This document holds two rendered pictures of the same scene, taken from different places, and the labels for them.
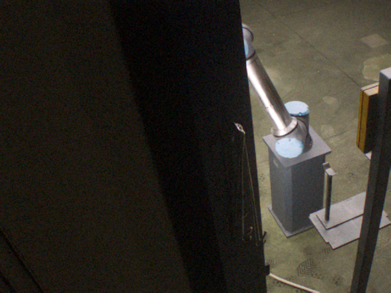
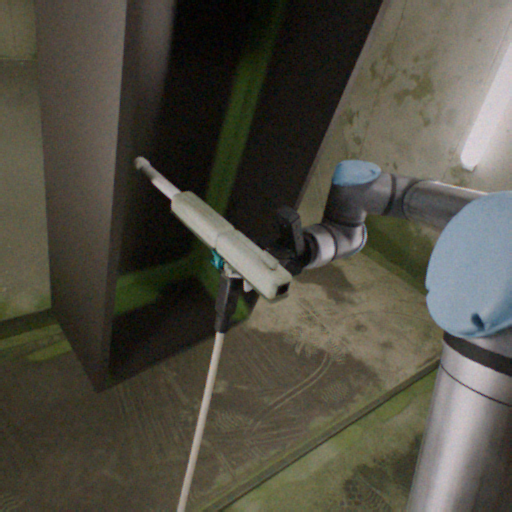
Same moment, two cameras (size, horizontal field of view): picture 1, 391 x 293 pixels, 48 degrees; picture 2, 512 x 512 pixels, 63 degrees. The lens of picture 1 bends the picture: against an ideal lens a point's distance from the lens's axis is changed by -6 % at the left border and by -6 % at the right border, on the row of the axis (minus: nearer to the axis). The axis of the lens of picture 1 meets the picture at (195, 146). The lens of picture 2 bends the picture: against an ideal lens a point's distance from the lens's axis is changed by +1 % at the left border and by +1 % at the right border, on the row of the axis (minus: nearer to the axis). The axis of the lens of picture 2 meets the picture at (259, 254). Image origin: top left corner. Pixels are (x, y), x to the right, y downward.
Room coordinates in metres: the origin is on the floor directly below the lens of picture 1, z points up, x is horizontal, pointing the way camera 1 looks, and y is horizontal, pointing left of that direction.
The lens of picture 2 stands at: (1.63, -0.43, 1.54)
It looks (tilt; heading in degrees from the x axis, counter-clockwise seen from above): 32 degrees down; 59
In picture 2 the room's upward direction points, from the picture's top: 11 degrees clockwise
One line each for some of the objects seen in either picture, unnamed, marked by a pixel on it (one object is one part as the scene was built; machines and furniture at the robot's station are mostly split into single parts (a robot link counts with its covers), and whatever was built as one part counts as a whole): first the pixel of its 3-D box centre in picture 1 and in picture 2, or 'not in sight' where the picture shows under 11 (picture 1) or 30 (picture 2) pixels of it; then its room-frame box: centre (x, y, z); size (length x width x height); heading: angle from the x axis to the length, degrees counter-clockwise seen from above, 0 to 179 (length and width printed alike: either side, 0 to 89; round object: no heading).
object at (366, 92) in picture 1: (376, 117); not in sight; (1.20, -0.65, 1.42); 0.12 x 0.06 x 0.26; 101
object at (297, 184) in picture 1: (297, 182); not in sight; (2.03, -0.58, 0.32); 0.31 x 0.31 x 0.64; 11
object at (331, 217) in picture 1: (350, 191); not in sight; (1.30, -0.62, 0.95); 0.26 x 0.15 x 0.32; 101
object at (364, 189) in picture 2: not in sight; (355, 192); (2.21, 0.19, 1.21); 0.12 x 0.09 x 0.12; 155
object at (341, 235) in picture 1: (350, 219); not in sight; (1.28, -0.62, 0.78); 0.31 x 0.23 x 0.01; 101
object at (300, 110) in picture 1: (295, 119); not in sight; (2.02, -0.58, 0.83); 0.17 x 0.15 x 0.18; 155
